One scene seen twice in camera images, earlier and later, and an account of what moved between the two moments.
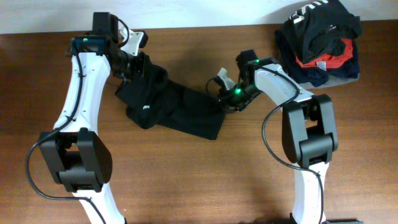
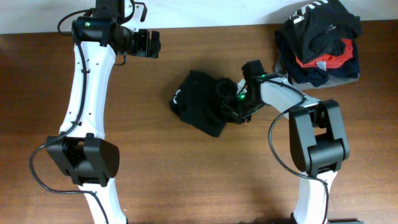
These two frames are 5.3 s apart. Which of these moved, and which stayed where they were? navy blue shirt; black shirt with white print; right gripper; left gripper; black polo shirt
Moved: right gripper; left gripper; black polo shirt
Stayed: navy blue shirt; black shirt with white print
